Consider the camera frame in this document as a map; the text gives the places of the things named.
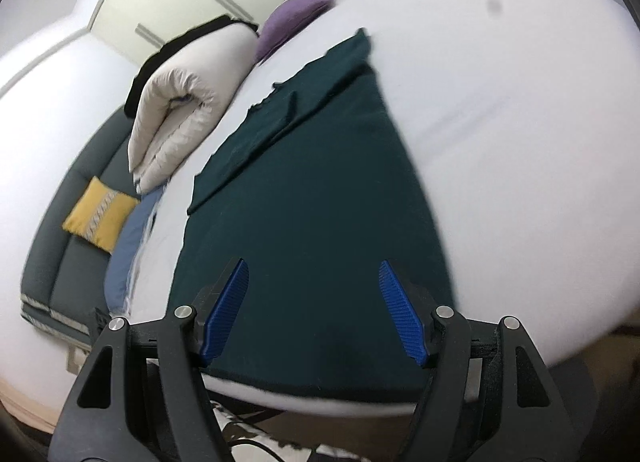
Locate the dark green sweater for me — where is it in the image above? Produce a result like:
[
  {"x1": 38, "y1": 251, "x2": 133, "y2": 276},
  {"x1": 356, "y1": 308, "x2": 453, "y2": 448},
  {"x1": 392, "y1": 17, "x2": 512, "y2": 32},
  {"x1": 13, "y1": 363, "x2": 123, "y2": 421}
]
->
[{"x1": 169, "y1": 32, "x2": 454, "y2": 402}]

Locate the blue pillow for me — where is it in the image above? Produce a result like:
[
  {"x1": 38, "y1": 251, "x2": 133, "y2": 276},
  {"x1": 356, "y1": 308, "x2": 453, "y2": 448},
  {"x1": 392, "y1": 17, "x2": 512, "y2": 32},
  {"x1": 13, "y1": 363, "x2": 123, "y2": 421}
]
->
[{"x1": 103, "y1": 185, "x2": 165, "y2": 316}]

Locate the yellow cushion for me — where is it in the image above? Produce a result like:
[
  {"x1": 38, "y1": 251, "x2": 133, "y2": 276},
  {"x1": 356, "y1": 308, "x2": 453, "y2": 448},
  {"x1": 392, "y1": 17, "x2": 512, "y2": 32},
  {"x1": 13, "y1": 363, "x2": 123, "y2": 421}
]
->
[{"x1": 62, "y1": 177, "x2": 139, "y2": 254}]

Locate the beige folded duvet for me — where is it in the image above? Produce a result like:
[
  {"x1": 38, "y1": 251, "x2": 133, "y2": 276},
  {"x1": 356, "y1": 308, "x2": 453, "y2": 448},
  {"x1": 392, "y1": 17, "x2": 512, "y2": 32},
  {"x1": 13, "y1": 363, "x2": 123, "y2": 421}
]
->
[{"x1": 128, "y1": 22, "x2": 258, "y2": 194}]

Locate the white bed sheet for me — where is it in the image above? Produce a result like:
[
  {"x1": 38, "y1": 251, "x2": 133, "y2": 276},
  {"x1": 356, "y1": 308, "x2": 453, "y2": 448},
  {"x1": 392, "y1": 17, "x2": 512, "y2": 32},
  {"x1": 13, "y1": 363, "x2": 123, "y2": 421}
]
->
[{"x1": 128, "y1": 0, "x2": 639, "y2": 418}]

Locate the black garment on duvet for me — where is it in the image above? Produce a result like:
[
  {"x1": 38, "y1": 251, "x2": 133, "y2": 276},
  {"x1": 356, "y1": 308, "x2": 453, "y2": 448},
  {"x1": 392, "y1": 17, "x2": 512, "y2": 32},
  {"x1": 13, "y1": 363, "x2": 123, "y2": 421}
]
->
[{"x1": 122, "y1": 13, "x2": 260, "y2": 119}]

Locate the purple cushion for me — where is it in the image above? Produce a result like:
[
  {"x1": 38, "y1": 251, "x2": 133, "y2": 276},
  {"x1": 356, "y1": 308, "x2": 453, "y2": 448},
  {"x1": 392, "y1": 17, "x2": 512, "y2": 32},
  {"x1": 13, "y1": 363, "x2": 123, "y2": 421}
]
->
[{"x1": 255, "y1": 0, "x2": 333, "y2": 63}]

